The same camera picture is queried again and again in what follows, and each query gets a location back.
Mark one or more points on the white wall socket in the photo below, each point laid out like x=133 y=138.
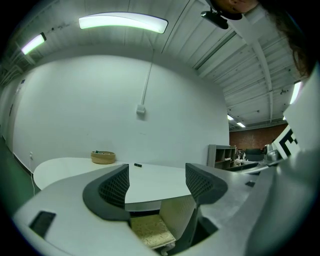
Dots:
x=31 y=155

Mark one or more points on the white wall conduit box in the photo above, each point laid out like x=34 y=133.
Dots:
x=140 y=108

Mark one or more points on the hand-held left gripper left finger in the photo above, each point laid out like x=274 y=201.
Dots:
x=110 y=192

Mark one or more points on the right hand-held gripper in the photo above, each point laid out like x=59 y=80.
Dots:
x=285 y=147

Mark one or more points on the ceiling tube light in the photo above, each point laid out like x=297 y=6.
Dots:
x=230 y=117
x=33 y=43
x=295 y=92
x=240 y=124

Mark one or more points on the curved ceiling light panel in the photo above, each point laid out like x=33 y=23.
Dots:
x=122 y=22

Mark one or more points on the small black bar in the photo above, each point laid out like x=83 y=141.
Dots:
x=138 y=165

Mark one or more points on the white vanity desk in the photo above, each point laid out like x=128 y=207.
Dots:
x=155 y=182

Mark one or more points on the person's face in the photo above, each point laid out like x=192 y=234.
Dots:
x=235 y=5

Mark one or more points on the cream cushioned stool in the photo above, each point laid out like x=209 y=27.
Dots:
x=151 y=228

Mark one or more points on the woven basket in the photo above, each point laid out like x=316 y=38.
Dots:
x=103 y=158

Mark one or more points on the black head camera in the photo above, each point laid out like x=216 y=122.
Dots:
x=216 y=18

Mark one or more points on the grey shelf cabinet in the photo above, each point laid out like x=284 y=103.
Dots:
x=220 y=155

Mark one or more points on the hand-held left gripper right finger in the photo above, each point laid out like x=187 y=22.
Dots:
x=200 y=182

